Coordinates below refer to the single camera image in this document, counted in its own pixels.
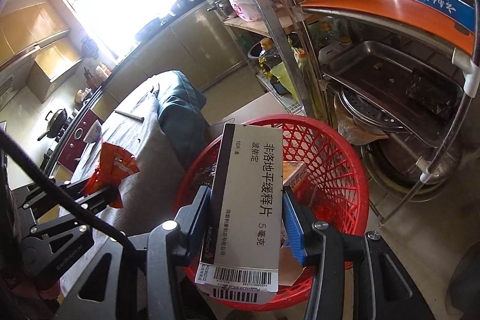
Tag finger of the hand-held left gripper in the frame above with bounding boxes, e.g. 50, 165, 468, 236
22, 186, 121, 278
12, 181, 91, 220

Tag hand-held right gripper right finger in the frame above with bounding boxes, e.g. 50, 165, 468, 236
281, 187, 424, 320

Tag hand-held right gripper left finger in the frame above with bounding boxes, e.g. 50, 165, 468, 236
62, 185, 213, 320

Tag white medicine box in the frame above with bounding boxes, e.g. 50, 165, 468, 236
195, 123, 284, 304

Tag red plastic mesh basket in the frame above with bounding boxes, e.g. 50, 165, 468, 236
172, 114, 370, 314

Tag red orange snack wrapper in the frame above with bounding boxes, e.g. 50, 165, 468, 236
84, 142, 140, 208

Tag dark red built-in oven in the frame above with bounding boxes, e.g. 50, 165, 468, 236
55, 110, 101, 171

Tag black wok with lid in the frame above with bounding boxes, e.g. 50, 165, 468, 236
37, 109, 69, 139

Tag white ceramic bowl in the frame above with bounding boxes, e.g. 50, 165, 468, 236
85, 120, 103, 144

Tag grey tablecloth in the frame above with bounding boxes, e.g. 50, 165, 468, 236
60, 74, 190, 296

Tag thin wooden stick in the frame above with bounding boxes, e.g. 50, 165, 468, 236
114, 109, 144, 121

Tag clear crumpled plastic bag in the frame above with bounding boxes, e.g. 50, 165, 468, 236
337, 114, 391, 147

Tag large steel pot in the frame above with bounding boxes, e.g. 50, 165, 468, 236
359, 132, 463, 194

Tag folded newspapers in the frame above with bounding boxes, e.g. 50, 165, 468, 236
258, 68, 305, 115

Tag round steel steamer plate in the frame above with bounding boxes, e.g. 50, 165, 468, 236
333, 85, 406, 136

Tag yellow plastic bag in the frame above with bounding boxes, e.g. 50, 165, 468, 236
270, 46, 316, 111

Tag dark hanging utensil bundle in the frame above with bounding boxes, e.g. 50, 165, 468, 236
80, 37, 99, 59

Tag rectangular steel tray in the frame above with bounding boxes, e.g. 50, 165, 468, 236
318, 40, 468, 149

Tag cooking oil bottle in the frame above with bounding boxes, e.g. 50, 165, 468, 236
258, 37, 283, 78

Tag dark round basin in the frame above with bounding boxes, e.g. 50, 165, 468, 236
245, 40, 264, 61

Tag metal storage rack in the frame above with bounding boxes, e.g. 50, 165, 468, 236
190, 0, 480, 228

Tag yellow base cabinets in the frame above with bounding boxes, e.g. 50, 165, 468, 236
91, 0, 271, 119

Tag black crumpled item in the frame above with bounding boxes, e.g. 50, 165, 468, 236
406, 67, 457, 115

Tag wide metal basin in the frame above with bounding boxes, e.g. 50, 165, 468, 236
134, 18, 163, 40

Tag orange shelf board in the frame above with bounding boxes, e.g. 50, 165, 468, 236
299, 0, 476, 57

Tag black cable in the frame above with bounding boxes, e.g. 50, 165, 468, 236
0, 127, 151, 276

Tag yellow wall cabinets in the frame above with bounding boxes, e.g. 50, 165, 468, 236
0, 1, 84, 104

